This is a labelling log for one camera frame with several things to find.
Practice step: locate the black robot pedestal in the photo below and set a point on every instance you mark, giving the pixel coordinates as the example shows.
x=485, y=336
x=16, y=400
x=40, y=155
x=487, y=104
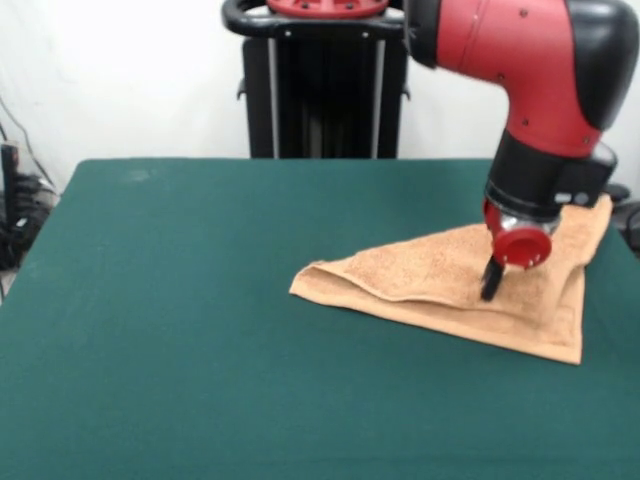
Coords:
x=325, y=100

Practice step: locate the dark green table cloth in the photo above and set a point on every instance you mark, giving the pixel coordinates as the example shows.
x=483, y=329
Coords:
x=150, y=350

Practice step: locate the black box with red mark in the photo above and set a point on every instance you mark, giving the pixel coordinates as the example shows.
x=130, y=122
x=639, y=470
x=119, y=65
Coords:
x=7, y=190

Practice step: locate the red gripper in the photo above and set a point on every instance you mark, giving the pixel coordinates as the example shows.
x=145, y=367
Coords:
x=520, y=245

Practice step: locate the tan terry towel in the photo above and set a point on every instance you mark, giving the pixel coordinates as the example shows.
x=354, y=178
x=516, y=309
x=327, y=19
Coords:
x=425, y=275

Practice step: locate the red robot base plate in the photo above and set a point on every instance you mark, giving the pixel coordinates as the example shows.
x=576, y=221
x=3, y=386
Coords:
x=325, y=7

